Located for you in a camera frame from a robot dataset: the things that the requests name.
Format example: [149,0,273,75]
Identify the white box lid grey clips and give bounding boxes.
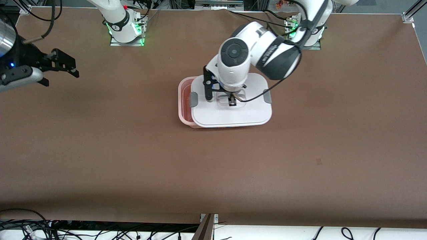
[189,73,273,129]

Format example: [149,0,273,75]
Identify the translucent plastic storage box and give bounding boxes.
[178,77,201,129]

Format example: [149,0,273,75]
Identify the brown table cover sheet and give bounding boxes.
[0,7,427,229]

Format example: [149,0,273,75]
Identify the grey metal device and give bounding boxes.
[195,0,244,10]

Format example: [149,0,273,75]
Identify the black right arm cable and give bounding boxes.
[24,0,56,44]

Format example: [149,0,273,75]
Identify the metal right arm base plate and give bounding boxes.
[110,15,145,47]

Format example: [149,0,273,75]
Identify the long black table cable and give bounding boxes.
[229,10,297,29]

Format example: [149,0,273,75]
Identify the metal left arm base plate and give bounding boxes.
[286,18,322,51]

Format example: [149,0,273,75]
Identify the small metal bracket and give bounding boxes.
[200,213,219,224]

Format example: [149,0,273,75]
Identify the dark angled post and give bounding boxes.
[192,214,214,240]

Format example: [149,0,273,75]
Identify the black cable bundle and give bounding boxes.
[0,208,200,240]

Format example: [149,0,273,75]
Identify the aluminium frame profile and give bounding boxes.
[402,0,427,23]

